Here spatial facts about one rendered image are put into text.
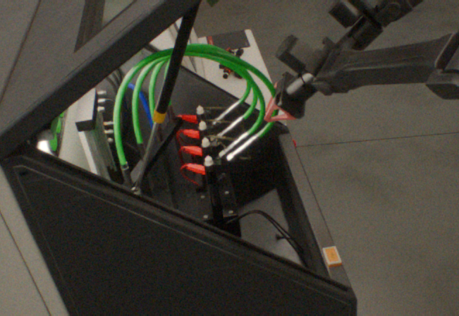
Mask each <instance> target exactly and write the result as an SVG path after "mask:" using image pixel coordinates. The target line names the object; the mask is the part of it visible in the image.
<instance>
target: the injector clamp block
mask: <svg viewBox="0 0 459 316"><path fill-rule="evenodd" d="M212 150H213V155H214V158H216V157H217V156H218V155H219V153H220V152H221V151H223V150H224V147H223V146H222V145H221V144H219V145H217V146H214V147H213V148H212ZM199 156H200V155H199ZM200 165H201V166H204V160H203V156H200ZM216 173H217V177H218V176H220V175H221V174H225V175H226V178H225V179H224V180H222V182H220V184H219V185H218V187H217V188H218V190H219V202H220V205H221V213H222V218H223V222H224V225H223V226H222V227H218V226H217V225H216V217H215V213H214V206H213V202H212V195H211V193H210V187H209V186H208V183H207V179H206V175H205V174H202V179H203V184H204V191H203V192H199V193H197V192H196V189H195V192H196V198H197V208H198V214H199V220H202V221H204V222H206V223H208V224H211V225H212V226H215V227H217V228H219V229H220V228H224V227H226V232H229V233H231V234H233V235H235V236H237V237H241V236H242V235H241V230H240V221H239V220H236V221H234V222H233V223H232V224H231V223H228V224H226V222H227V221H230V220H232V219H234V218H236V217H238V209H237V205H236V202H235V195H234V192H233V186H232V183H231V177H230V173H229V169H228V163H227V159H226V158H225V159H222V160H221V165H216Z"/></svg>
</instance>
